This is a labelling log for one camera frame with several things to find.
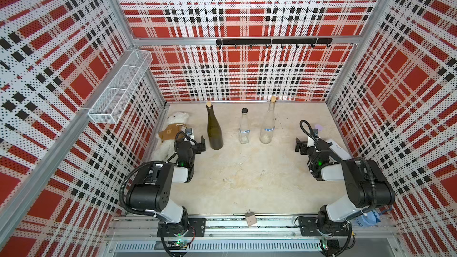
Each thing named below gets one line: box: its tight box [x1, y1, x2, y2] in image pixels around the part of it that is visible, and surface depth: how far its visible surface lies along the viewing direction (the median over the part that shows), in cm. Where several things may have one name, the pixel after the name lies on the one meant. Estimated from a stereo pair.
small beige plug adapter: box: [245, 209, 258, 227], surface depth 76 cm
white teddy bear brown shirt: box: [152, 111, 190, 162], surface depth 102 cm
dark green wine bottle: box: [206, 101, 224, 151], surface depth 90 cm
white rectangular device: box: [328, 138, 353, 161], surface depth 92 cm
